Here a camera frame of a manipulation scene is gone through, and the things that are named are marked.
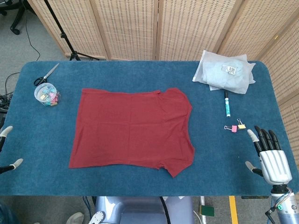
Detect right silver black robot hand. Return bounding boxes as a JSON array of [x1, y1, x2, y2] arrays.
[[245, 126, 292, 186]]

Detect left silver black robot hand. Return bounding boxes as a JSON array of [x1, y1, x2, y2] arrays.
[[0, 126, 24, 175]]

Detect red t-shirt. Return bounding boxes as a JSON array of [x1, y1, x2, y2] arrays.
[[68, 87, 196, 178]]

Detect white plastic package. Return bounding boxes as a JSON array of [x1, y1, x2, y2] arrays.
[[192, 49, 249, 91]]

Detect clear jar of binder clips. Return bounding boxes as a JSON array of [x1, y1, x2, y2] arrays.
[[34, 83, 62, 108]]

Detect white green marker pen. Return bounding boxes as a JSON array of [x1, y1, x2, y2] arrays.
[[224, 91, 232, 118]]

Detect green block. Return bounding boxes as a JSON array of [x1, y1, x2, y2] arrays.
[[198, 205, 215, 217]]

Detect blue jeans leg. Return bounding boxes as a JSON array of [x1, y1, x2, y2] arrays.
[[0, 203, 18, 224]]

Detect plain white plastic bag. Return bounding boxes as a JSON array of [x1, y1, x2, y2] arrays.
[[209, 62, 256, 94]]

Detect white pipe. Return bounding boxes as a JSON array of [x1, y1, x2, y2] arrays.
[[200, 196, 208, 224]]

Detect black tripod stand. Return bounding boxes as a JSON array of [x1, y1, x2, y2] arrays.
[[43, 0, 100, 61]]

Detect grey shoe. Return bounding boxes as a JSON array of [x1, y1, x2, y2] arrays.
[[66, 212, 85, 224]]

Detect black office chair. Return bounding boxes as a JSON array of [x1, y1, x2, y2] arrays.
[[0, 0, 26, 35]]

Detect lavender robot torso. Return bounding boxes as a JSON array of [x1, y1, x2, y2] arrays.
[[90, 196, 194, 224]]

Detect blue carpet table cover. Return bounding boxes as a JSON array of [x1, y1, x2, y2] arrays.
[[0, 61, 281, 196]]

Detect black floor cable bundle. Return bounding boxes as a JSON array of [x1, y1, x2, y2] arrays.
[[0, 72, 21, 112]]

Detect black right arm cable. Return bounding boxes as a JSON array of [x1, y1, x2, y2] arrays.
[[265, 205, 282, 224]]

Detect black handled scissors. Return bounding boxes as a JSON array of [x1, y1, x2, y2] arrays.
[[34, 63, 60, 86]]

